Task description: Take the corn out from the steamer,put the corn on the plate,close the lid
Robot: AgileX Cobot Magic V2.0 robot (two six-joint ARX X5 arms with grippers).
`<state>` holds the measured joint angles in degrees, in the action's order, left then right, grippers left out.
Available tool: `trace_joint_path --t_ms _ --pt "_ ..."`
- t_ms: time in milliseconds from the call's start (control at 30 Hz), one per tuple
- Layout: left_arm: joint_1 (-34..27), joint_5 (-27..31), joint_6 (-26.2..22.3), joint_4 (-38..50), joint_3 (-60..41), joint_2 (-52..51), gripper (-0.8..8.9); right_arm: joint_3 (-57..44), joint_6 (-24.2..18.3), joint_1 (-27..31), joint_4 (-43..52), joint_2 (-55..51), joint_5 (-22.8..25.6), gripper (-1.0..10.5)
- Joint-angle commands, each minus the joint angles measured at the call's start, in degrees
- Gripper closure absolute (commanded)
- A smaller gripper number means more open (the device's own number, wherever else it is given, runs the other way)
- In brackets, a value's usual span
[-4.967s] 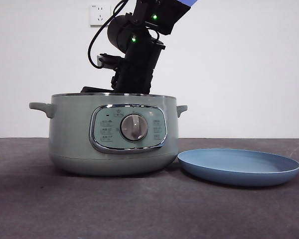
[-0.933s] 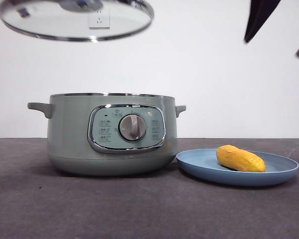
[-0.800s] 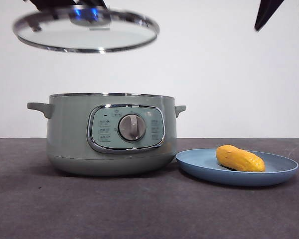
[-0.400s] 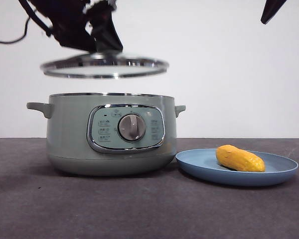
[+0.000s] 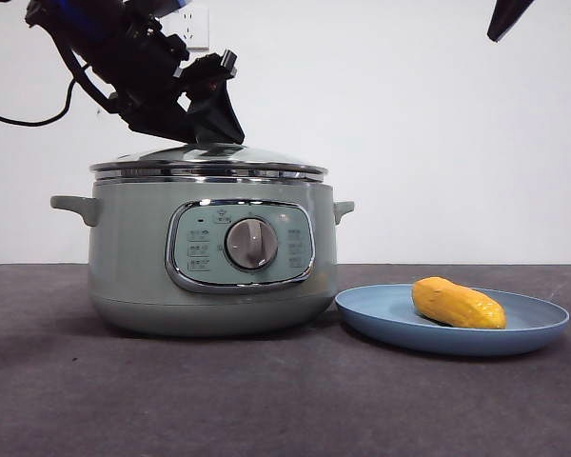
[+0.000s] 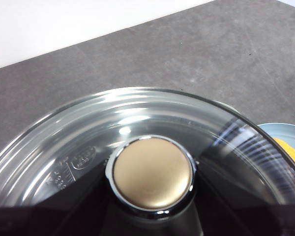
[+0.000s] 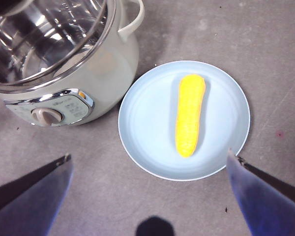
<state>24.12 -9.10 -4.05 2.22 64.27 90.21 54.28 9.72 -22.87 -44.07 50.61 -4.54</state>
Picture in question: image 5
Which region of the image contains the glass lid with green knob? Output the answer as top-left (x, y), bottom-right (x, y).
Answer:
top-left (89, 141), bottom-right (328, 182)

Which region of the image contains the yellow corn cob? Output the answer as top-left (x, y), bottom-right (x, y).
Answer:
top-left (411, 276), bottom-right (508, 330)

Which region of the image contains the light blue round plate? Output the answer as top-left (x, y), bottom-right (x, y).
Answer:
top-left (335, 284), bottom-right (571, 358)

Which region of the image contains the sage green electric steamer pot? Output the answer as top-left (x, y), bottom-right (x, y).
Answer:
top-left (49, 175), bottom-right (356, 338)

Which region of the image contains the black cable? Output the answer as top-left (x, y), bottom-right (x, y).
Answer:
top-left (0, 78), bottom-right (77, 129)

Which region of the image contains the white wall power socket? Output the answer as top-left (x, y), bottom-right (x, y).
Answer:
top-left (170, 8), bottom-right (210, 51)

